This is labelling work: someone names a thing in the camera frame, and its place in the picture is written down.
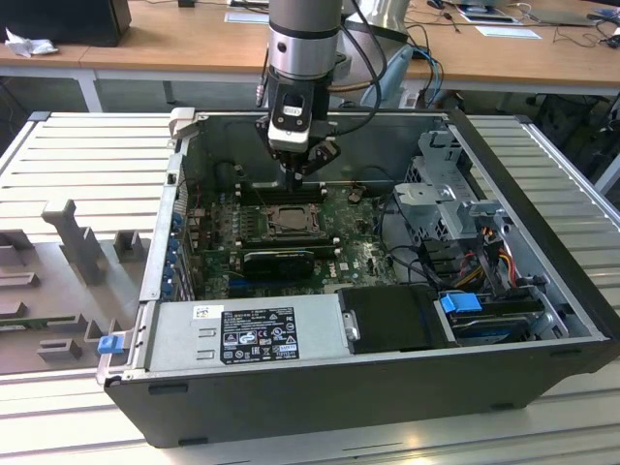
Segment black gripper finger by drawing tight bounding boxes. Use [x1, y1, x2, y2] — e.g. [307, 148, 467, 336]
[255, 114, 297, 189]
[294, 137, 343, 190]

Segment metal socket cover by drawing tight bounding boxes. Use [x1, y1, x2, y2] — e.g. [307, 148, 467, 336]
[263, 203, 322, 233]

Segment CPU socket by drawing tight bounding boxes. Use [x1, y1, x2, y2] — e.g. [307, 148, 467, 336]
[259, 201, 326, 239]

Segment black RAM stick row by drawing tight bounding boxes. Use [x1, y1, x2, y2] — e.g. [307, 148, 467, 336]
[245, 231, 336, 249]
[236, 179, 325, 205]

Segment pale blue teach pendant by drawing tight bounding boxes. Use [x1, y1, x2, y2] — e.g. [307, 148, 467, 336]
[360, 44, 414, 109]

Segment black graphics card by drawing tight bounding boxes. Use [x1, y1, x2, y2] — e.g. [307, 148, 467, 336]
[240, 248, 317, 282]

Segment green motherboard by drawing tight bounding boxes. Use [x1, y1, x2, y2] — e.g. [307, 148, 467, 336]
[193, 186, 406, 302]

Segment white paper sheet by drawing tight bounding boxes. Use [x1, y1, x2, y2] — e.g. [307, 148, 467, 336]
[475, 23, 543, 41]
[224, 10, 270, 25]

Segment grey metal drive cage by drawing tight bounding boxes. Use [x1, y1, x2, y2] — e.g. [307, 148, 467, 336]
[390, 129, 511, 246]

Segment wooden desk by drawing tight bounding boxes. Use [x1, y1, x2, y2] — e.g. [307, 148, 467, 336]
[0, 0, 620, 113]

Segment grey power supply unit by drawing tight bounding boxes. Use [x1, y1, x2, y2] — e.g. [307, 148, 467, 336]
[143, 293, 351, 373]

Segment black plastic shroud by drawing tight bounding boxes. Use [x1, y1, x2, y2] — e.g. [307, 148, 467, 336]
[335, 284, 460, 356]

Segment hard disk in blue carrier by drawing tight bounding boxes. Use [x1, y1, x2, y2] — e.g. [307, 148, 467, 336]
[437, 289, 533, 346]

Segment open black PC case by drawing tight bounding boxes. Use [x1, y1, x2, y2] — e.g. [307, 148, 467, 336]
[95, 107, 620, 450]

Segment blue case latch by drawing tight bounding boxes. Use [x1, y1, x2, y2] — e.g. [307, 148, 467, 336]
[97, 334, 125, 358]

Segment grey parts rack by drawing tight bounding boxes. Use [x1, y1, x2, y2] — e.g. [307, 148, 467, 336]
[0, 197, 147, 378]

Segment black box on desk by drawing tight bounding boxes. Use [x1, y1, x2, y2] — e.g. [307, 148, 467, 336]
[0, 0, 133, 48]

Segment crumpled white paper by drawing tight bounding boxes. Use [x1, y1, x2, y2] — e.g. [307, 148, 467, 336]
[3, 26, 60, 59]

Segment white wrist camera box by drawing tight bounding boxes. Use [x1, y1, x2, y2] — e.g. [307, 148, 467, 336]
[266, 90, 312, 150]

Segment black internal cable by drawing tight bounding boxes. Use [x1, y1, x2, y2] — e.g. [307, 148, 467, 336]
[375, 193, 440, 292]

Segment blue cable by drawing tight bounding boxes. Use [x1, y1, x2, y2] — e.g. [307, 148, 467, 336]
[410, 44, 446, 101]

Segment coloured wire bundle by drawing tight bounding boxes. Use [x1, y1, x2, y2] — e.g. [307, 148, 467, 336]
[454, 227, 518, 293]

